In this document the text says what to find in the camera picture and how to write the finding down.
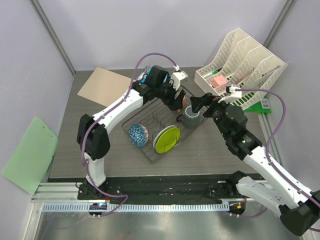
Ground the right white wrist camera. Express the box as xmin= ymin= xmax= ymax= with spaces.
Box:
xmin=218 ymin=84 xmax=242 ymax=104

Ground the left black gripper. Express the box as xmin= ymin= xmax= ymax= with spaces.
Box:
xmin=155 ymin=76 xmax=185 ymax=111

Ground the purple cable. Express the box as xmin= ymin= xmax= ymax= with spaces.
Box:
xmin=81 ymin=52 xmax=179 ymax=218
xmin=228 ymin=87 xmax=320 ymax=231

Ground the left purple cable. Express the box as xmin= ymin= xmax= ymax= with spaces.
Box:
xmin=81 ymin=52 xmax=179 ymax=218

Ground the black wire dish rack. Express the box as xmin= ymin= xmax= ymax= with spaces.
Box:
xmin=121 ymin=84 xmax=209 ymax=163

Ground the dark grey mug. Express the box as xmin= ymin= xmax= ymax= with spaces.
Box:
xmin=176 ymin=105 xmax=201 ymax=129

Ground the pink box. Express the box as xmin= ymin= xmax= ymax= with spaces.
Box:
xmin=211 ymin=75 xmax=228 ymax=89

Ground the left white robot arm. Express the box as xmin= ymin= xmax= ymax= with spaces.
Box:
xmin=76 ymin=65 xmax=188 ymax=200

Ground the white plate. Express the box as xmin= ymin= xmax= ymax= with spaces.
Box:
xmin=152 ymin=125 xmax=176 ymax=149

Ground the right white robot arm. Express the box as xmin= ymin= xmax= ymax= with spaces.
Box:
xmin=190 ymin=93 xmax=320 ymax=236

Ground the white plastic file organizer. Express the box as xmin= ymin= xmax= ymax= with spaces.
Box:
xmin=194 ymin=28 xmax=288 ymax=97

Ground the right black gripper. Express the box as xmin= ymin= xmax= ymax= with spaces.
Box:
xmin=190 ymin=92 xmax=235 ymax=139

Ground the lime green plate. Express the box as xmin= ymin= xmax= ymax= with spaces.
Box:
xmin=155 ymin=126 xmax=181 ymax=154

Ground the green book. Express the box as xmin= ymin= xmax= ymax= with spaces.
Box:
xmin=244 ymin=98 xmax=272 ymax=114

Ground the pink ceramic mug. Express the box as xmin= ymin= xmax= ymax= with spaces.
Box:
xmin=175 ymin=90 xmax=187 ymax=113

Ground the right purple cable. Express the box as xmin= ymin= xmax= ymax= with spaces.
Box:
xmin=228 ymin=87 xmax=320 ymax=231

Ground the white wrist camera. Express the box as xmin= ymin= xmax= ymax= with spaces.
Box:
xmin=170 ymin=65 xmax=188 ymax=91
xmin=218 ymin=84 xmax=242 ymax=104

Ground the light green clipboard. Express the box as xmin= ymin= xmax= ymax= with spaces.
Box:
xmin=1 ymin=116 xmax=58 ymax=195

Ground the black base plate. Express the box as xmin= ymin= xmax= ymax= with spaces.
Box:
xmin=77 ymin=172 xmax=266 ymax=204

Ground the white slotted cable duct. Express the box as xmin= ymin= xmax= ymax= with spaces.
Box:
xmin=42 ymin=201 xmax=230 ymax=213

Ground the tan cardboard folder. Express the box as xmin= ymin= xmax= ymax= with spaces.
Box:
xmin=75 ymin=66 xmax=131 ymax=115

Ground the blue picture book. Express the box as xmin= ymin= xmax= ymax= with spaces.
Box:
xmin=136 ymin=65 xmax=152 ymax=83

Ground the blue patterned bowl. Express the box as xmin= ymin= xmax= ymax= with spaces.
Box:
xmin=129 ymin=123 xmax=149 ymax=148

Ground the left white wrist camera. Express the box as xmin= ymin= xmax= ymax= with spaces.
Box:
xmin=170 ymin=65 xmax=188 ymax=91

